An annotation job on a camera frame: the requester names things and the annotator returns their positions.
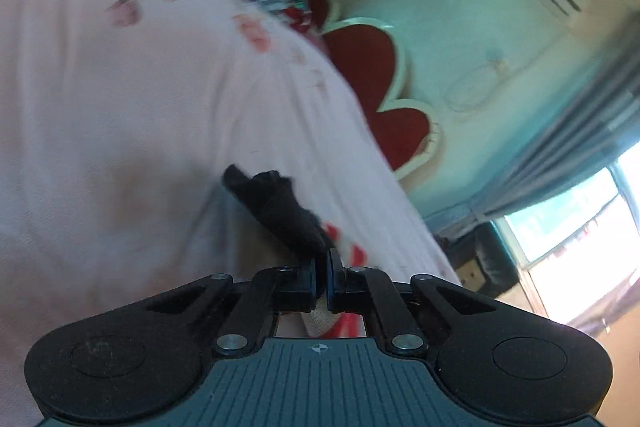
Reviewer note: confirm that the cream drawer cabinet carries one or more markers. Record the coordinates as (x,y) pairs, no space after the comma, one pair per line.
(472,274)

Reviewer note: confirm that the red scalloped headboard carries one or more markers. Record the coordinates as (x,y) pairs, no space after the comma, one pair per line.
(367,57)

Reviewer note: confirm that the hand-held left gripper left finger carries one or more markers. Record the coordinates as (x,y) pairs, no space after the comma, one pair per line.
(307,279)

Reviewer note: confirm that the red white black striped sweater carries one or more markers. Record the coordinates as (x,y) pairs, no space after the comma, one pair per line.
(285,212)

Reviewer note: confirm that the bright window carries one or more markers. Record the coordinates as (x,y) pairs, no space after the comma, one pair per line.
(575,227)

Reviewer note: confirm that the grey curtain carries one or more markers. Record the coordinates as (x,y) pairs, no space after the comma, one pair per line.
(565,147)

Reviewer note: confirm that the black leather armchair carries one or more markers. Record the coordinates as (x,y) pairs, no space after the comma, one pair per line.
(492,252)

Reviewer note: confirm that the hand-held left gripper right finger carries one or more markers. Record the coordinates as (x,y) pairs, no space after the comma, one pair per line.
(334,278)

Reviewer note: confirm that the pink floral bed sheet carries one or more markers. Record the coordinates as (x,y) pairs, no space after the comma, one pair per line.
(125,117)

